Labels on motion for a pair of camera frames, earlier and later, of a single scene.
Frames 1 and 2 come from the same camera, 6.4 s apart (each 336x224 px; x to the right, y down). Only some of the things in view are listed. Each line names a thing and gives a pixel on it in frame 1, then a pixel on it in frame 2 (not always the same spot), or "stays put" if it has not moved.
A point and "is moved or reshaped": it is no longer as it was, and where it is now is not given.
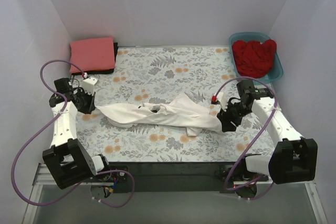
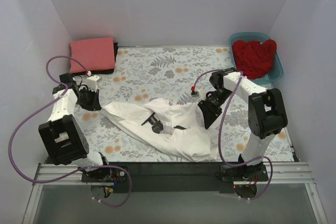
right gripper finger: (222, 116) → (202, 105)
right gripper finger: (228, 126) → (210, 115)
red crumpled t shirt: (254, 59) stays put
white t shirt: (182, 113) is moved or reshaped
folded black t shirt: (102, 72) stays put
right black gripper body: (230, 116) → (210, 108)
